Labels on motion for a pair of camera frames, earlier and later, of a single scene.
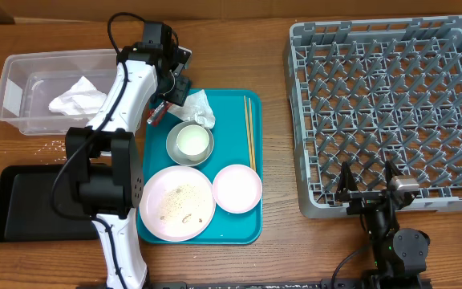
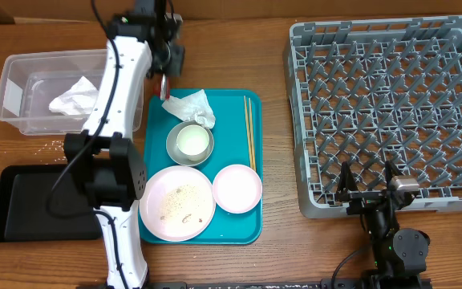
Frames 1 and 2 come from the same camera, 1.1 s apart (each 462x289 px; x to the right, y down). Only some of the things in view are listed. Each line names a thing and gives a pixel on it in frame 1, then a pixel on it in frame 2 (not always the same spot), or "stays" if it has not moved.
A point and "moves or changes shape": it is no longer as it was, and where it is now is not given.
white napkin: x=82 y=99 stays
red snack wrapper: x=158 y=111 moves or changes shape
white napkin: x=196 y=108 stays
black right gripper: x=346 y=189 stays
